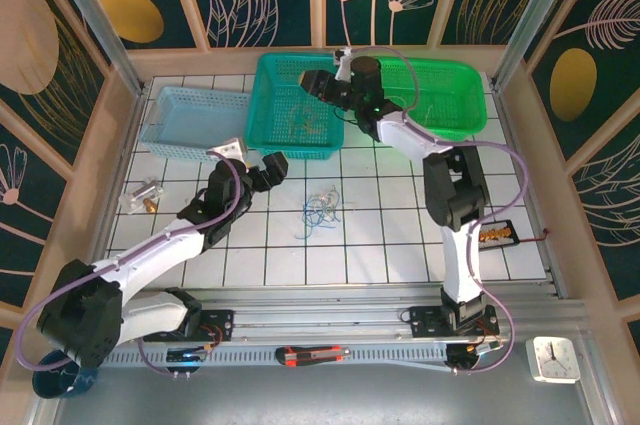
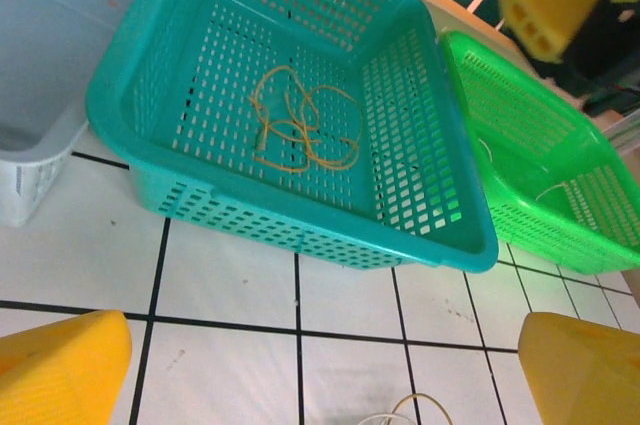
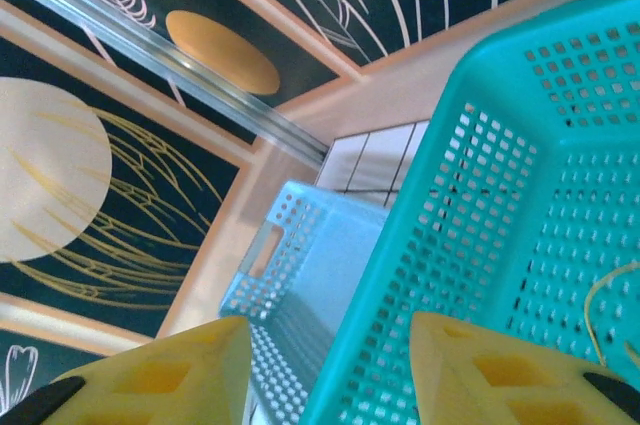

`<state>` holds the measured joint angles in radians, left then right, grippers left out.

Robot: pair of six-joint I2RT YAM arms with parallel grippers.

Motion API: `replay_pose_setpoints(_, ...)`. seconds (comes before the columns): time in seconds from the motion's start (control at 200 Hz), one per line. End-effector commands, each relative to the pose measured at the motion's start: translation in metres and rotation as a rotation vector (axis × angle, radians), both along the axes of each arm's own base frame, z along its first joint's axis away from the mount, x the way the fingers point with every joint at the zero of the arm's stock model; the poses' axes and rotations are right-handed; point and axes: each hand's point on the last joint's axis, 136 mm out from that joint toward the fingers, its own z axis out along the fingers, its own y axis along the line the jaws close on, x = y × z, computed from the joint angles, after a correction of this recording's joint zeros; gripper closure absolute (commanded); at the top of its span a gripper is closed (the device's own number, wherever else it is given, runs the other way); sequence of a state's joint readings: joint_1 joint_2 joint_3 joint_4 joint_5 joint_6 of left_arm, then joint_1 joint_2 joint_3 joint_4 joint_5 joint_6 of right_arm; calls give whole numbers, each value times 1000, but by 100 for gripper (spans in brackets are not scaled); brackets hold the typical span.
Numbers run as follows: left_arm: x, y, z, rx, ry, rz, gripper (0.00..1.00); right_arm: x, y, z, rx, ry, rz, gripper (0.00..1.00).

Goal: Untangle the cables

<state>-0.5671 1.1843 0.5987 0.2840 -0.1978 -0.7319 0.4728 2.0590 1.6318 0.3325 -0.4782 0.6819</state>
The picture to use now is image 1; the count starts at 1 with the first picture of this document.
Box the yellow cable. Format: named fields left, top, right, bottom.
left=285, top=99, right=327, bottom=139

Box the white cable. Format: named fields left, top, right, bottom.
left=309, top=184, right=346, bottom=211

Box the teal plastic basket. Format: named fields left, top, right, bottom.
left=243, top=52, right=349, bottom=162

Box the light blue plastic basket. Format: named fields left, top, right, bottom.
left=138, top=86, right=254, bottom=164

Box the clear connector with brass parts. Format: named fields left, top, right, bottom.
left=118, top=177, right=165, bottom=216

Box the green plastic basket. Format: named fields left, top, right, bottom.
left=349, top=55, right=489, bottom=144

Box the small circuit board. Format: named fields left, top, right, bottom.
left=167, top=347, right=209, bottom=365
left=447, top=339, right=506, bottom=374

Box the orange black utility knife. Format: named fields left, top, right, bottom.
left=274, top=344, right=352, bottom=369

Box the black device orange display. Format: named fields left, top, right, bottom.
left=477, top=218, right=519, bottom=249

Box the dark blue mug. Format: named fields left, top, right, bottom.
left=32, top=349, right=101, bottom=400

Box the white square clock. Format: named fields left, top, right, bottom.
left=524, top=335, right=582, bottom=386

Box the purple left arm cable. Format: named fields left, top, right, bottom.
left=17, top=152, right=251, bottom=376

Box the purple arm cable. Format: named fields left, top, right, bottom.
left=17, top=152, right=251, bottom=376
left=349, top=44, right=530, bottom=376

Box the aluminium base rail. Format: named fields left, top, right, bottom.
left=49, top=284, right=589, bottom=346

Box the slotted metal cable duct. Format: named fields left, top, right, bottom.
left=102, top=344, right=451, bottom=374

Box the aluminium frame post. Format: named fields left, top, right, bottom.
left=491, top=0, right=585, bottom=91
left=42, top=0, right=147, bottom=96

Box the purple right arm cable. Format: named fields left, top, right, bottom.
left=349, top=44, right=530, bottom=376

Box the red wire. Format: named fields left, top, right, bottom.
left=516, top=227, right=551, bottom=245

